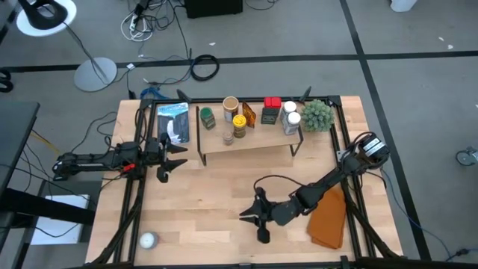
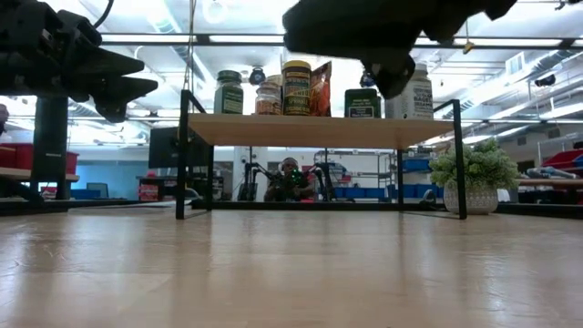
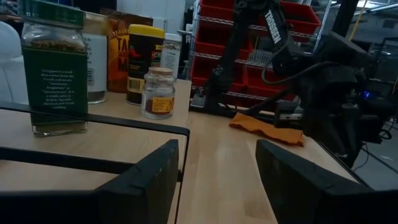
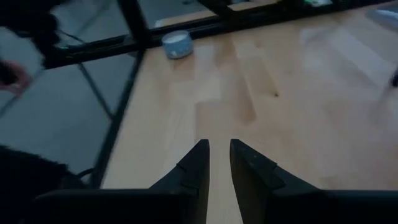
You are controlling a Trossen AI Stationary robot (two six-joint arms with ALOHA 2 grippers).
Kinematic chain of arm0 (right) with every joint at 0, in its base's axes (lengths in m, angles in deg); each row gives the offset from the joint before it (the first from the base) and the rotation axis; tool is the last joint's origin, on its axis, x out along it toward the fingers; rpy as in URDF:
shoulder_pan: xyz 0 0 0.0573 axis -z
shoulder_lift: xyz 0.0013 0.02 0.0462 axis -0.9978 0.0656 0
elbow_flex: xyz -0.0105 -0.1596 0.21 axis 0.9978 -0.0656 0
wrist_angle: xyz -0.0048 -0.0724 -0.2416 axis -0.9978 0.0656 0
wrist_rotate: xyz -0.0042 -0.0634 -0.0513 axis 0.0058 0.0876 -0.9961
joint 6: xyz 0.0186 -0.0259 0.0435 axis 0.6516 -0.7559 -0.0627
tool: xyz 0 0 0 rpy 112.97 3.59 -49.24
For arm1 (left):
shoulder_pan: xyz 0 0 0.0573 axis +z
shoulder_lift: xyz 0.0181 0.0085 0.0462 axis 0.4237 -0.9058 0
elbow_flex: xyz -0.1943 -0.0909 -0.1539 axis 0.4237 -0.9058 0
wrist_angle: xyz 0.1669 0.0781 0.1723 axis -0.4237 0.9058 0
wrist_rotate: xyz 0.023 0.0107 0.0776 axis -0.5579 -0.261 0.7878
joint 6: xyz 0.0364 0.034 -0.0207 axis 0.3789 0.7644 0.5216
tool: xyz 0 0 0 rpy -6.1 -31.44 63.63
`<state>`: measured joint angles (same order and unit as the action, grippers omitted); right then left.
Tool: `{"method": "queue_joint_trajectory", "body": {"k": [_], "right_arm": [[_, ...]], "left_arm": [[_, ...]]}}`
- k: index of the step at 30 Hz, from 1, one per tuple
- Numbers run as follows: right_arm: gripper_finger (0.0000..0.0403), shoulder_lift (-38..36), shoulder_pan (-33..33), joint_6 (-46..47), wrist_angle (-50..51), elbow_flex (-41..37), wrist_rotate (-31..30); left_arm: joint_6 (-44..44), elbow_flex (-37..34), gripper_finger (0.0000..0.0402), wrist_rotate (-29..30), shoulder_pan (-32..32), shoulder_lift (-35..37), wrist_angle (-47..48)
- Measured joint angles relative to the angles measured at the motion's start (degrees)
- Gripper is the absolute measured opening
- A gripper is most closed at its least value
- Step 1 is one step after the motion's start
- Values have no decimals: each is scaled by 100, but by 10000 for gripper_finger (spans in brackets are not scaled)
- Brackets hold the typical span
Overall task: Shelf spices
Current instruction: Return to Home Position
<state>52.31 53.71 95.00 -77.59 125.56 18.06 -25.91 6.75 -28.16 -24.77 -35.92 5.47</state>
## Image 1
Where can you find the black desk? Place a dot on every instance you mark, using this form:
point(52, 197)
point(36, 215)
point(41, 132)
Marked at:
point(15, 138)

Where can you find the wooden shelf with black legs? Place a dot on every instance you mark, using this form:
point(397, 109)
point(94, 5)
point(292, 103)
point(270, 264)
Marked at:
point(261, 136)

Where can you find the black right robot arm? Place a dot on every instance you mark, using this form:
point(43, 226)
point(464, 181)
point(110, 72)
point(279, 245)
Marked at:
point(328, 181)

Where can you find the black chair wheels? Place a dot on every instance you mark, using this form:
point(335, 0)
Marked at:
point(5, 86)

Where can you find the red lid paprika tin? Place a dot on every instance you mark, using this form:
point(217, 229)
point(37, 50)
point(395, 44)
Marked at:
point(272, 102)

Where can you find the tan lid spice jar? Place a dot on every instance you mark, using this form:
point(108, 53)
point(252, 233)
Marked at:
point(230, 108)

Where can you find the blue packaged item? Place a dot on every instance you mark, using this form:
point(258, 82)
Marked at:
point(173, 121)

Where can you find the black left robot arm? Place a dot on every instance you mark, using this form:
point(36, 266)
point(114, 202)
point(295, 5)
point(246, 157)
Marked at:
point(93, 160)

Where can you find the white round floor lamp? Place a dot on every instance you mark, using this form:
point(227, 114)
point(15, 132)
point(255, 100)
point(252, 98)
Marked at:
point(95, 74)

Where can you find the artificial green potted plant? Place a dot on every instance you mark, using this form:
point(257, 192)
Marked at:
point(317, 115)

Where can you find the small white plug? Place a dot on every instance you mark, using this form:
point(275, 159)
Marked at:
point(130, 66)

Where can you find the white box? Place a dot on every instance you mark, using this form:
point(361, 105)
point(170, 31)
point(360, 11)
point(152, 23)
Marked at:
point(59, 231)

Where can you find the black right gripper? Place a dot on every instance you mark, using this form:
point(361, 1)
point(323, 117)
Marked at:
point(278, 214)

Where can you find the yellow lid chili onion jar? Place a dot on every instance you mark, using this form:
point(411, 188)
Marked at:
point(239, 126)

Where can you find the green lid spice jar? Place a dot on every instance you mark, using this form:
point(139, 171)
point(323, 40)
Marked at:
point(207, 117)

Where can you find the small cork lid glass jar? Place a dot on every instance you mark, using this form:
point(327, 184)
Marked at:
point(228, 138)

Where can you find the black metal rig frame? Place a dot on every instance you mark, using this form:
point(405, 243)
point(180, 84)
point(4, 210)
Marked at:
point(213, 99)

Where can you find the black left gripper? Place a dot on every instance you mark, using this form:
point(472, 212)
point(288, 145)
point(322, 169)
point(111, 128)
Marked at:
point(158, 157)

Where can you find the white lid spice jar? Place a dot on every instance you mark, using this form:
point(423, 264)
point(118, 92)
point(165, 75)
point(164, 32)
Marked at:
point(292, 122)
point(288, 108)

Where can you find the folded orange cloth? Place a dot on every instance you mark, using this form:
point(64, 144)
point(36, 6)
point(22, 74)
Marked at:
point(328, 231)

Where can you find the black box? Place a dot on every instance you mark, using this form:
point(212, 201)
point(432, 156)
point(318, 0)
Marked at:
point(213, 7)

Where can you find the grey caster wheel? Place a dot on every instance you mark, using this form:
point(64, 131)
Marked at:
point(465, 157)

